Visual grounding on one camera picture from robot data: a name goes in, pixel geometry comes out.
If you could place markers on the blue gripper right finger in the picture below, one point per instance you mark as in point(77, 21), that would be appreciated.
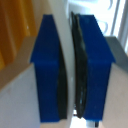
point(95, 73)

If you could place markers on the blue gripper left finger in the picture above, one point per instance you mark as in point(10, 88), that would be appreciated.
point(46, 73)

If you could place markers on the white bowl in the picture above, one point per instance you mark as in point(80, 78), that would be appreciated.
point(64, 30)

